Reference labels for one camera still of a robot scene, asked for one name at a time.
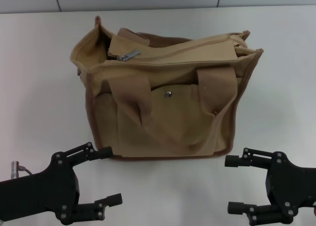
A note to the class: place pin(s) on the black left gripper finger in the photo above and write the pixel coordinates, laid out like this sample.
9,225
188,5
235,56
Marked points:
84,153
98,206

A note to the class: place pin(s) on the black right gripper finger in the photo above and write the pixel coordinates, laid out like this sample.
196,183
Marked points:
256,210
251,159

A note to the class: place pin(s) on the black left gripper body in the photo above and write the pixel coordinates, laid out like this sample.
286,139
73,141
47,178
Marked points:
49,186

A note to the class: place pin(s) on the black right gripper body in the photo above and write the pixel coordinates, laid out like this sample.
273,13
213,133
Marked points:
291,186

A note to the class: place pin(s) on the khaki canvas food bag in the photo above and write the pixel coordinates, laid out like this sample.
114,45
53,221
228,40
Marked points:
158,122

